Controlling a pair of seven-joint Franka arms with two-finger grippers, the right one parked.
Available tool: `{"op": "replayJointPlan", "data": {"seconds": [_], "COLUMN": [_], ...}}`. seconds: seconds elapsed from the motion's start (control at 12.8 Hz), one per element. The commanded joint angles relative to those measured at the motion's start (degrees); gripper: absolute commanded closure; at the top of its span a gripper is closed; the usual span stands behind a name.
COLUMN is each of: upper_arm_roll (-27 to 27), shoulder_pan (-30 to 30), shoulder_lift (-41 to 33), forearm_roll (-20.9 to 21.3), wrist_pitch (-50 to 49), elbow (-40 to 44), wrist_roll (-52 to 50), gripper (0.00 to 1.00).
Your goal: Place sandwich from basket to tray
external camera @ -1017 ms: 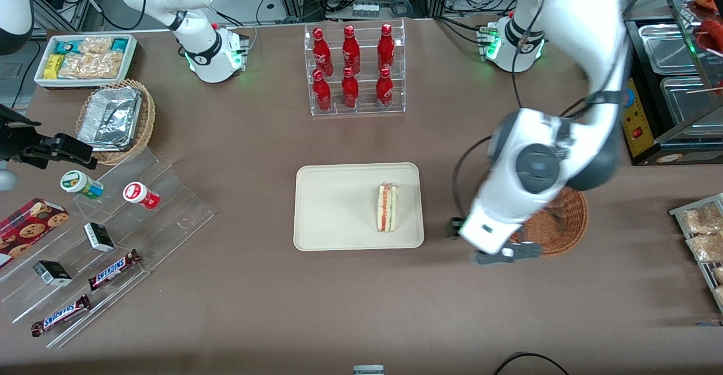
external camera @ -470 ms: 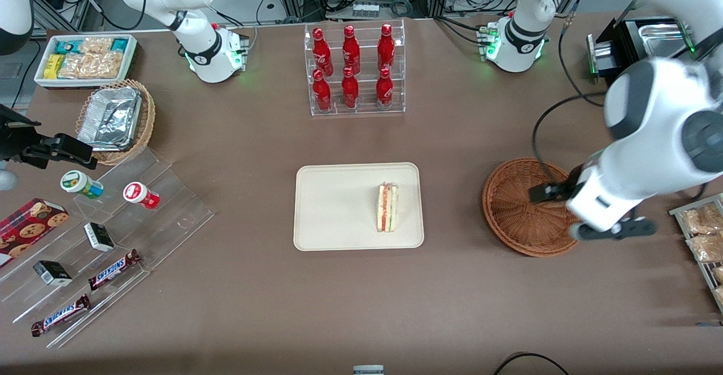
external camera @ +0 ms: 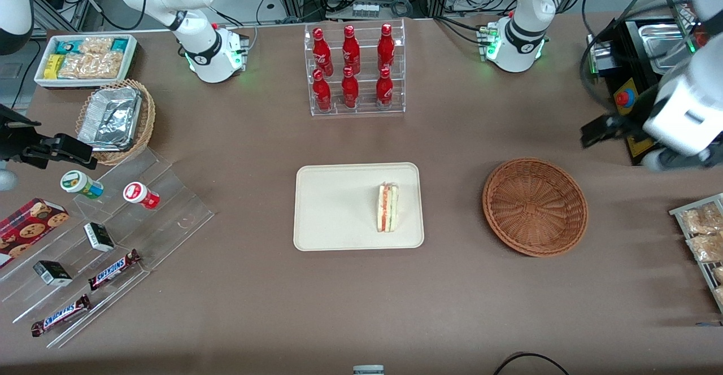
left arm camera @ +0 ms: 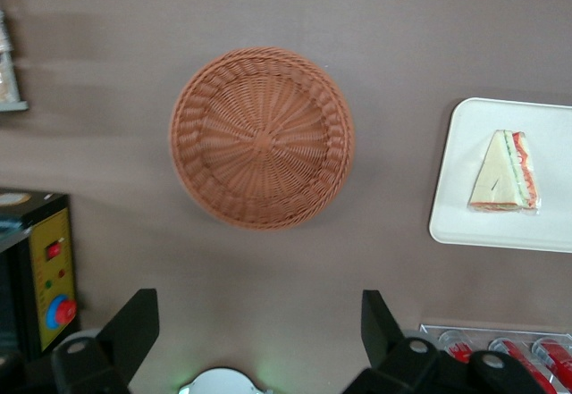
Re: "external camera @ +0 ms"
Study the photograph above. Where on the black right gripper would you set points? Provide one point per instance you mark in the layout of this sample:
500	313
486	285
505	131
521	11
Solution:
12	139

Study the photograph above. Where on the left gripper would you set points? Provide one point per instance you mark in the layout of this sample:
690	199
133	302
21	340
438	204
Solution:
626	126

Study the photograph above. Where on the triangle sandwich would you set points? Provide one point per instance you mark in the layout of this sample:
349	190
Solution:
387	208

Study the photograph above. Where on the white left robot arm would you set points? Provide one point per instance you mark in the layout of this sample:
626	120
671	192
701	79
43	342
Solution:
525	30

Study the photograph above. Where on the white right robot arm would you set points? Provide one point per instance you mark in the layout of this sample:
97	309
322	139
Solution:
197	36

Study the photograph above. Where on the light wicker basket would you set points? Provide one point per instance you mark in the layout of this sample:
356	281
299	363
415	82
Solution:
147	121

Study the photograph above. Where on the brown wicker basket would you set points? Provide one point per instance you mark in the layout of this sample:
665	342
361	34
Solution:
534	208

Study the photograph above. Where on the cream plastic tray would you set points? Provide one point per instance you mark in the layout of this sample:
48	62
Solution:
333	211

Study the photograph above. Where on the red emergency stop button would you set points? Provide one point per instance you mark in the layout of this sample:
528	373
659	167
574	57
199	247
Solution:
623	97

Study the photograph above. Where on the green lid sunflower jar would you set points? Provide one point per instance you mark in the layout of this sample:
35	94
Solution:
76	182

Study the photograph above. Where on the stack of foil trays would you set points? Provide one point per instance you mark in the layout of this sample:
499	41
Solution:
110	118

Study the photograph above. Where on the black food warmer machine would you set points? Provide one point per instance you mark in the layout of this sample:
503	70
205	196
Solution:
621	53

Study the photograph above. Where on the red cookie box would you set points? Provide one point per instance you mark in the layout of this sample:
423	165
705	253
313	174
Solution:
28	228

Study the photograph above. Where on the yellow snack packet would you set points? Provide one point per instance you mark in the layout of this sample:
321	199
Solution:
53	66

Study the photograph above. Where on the red lid jar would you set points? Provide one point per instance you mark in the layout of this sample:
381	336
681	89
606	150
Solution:
138	194

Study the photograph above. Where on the clear bag of crackers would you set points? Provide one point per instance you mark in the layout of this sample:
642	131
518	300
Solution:
96	45
90	65

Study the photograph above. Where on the steel food pan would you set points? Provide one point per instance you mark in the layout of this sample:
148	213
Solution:
661	47

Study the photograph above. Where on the dark green small box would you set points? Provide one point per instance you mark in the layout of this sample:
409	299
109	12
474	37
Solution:
52	274
99	237

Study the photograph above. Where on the teal snack packet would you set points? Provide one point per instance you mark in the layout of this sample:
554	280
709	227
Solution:
120	44
68	46

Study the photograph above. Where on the white plastic snack bin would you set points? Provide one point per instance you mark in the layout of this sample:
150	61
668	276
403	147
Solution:
131	61

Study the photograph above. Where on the clear bag of snacks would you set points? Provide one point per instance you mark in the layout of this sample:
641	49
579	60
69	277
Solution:
706	247
719	295
718	274
699	219

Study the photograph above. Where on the clear acrylic stepped shelf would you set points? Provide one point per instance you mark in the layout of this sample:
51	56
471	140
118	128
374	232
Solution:
169	217

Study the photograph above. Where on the Snickers chocolate bar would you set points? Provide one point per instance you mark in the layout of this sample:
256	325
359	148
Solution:
113	270
60	314

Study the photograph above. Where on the red cola bottle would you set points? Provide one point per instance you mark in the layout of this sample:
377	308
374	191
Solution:
351	47
384	86
386	44
321	50
349	88
322	91

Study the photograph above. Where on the clear acrylic bottle rack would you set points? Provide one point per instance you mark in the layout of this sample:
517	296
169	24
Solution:
367	25

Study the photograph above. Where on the white power strip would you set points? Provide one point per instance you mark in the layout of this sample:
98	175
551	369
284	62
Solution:
365	10

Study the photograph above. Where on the grey device edge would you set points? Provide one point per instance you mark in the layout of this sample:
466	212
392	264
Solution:
368	370

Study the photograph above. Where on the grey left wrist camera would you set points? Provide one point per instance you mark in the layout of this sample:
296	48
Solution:
675	161

